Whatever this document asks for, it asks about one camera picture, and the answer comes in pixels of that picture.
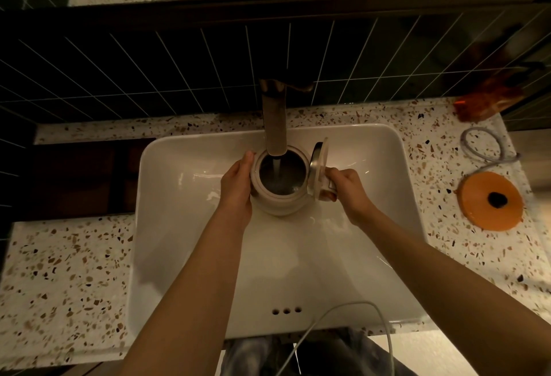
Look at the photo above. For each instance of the person's left hand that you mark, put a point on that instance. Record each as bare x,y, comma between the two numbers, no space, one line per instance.
236,192

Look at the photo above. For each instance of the person's right hand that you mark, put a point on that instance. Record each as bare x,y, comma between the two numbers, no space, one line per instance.
349,192

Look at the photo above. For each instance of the person's right thumb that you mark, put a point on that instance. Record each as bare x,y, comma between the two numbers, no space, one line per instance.
338,172

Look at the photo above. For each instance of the person's left thumb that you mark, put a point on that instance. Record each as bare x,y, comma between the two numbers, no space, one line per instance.
248,164

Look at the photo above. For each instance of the white electric kettle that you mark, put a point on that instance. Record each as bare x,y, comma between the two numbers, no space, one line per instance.
287,175

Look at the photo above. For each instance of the person's right forearm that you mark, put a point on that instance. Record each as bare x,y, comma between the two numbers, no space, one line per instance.
452,294

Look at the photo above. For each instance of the person's left forearm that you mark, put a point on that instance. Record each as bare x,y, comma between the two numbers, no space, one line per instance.
189,298

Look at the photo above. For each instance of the metal faucet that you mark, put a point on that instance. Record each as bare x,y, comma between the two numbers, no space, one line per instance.
275,117

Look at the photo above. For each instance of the white ceramic sink basin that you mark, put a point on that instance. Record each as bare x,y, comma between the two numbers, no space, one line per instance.
275,233

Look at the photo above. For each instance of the orange round kettle base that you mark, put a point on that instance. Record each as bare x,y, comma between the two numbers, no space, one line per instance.
490,201

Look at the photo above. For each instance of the orange plastic packet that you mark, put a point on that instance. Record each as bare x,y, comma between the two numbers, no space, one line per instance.
488,98

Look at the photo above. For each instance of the person's grey trousers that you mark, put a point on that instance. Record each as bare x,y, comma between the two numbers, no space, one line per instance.
258,356

